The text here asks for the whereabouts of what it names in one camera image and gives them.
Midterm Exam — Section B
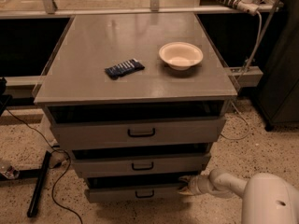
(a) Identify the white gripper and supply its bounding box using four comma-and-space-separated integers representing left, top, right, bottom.
178, 175, 211, 195

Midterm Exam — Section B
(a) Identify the grey bottom drawer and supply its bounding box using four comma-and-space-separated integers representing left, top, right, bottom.
85, 172, 195, 203

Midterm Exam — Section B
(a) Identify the grey drawer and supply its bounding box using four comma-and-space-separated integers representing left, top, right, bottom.
73, 153, 210, 177
51, 118, 225, 150
85, 172, 195, 203

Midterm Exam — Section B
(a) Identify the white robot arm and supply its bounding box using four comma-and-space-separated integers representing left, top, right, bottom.
178, 168, 299, 224

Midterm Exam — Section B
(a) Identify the grey drawer cabinet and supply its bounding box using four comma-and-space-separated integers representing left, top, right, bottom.
33, 12, 239, 203

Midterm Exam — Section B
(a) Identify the grey middle drawer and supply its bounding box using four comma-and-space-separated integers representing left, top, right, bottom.
73, 153, 210, 177

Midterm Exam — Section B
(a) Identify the grey top drawer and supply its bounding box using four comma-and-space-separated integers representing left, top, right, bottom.
51, 118, 225, 150

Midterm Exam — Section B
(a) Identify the dark cabinet at right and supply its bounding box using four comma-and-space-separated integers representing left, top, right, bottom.
253, 0, 299, 132

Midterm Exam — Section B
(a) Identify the white paper bowl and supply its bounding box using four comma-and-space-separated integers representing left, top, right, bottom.
159, 42, 204, 71

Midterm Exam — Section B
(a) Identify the dark blue snack packet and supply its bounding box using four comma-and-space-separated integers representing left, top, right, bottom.
105, 59, 145, 79

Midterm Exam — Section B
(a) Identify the black floor bar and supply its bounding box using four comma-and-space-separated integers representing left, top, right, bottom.
27, 151, 51, 218

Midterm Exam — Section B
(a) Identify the clear plastic bottle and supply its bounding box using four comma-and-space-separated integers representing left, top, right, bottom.
0, 158, 20, 180

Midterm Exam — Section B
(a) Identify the white power strip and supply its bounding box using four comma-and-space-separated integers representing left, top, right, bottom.
216, 0, 259, 16

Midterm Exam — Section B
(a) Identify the black device at left edge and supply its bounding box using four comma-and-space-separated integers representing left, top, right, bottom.
0, 77, 12, 117

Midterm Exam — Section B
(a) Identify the black floor cable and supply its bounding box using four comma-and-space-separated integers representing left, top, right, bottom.
5, 106, 84, 224

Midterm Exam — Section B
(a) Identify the white power cable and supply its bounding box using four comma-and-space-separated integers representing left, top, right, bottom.
220, 10, 263, 142

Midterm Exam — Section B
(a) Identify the aluminium frame rail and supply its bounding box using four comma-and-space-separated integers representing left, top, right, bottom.
0, 3, 284, 20

